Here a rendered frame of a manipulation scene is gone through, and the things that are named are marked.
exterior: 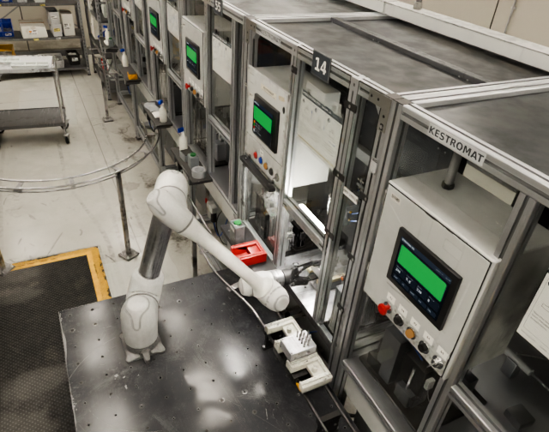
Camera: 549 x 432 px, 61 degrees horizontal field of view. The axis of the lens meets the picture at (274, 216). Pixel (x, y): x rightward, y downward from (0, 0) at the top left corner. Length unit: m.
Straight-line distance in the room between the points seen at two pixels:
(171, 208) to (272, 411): 0.96
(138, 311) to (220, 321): 0.48
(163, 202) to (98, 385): 0.89
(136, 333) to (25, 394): 1.16
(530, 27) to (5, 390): 5.40
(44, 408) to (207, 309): 1.14
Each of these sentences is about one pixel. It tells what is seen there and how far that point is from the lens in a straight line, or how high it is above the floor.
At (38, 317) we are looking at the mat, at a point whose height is 0.01.
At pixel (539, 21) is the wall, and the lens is 5.56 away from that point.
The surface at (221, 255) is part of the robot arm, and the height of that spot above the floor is 1.25.
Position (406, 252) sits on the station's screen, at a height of 1.65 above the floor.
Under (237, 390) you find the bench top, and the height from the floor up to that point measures 0.68.
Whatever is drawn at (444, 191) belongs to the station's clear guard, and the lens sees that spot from 1.36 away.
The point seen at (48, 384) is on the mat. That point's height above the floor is 0.01.
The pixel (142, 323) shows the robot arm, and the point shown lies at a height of 0.89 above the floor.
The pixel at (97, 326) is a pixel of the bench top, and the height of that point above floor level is 0.68.
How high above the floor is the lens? 2.49
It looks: 34 degrees down
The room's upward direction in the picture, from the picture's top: 5 degrees clockwise
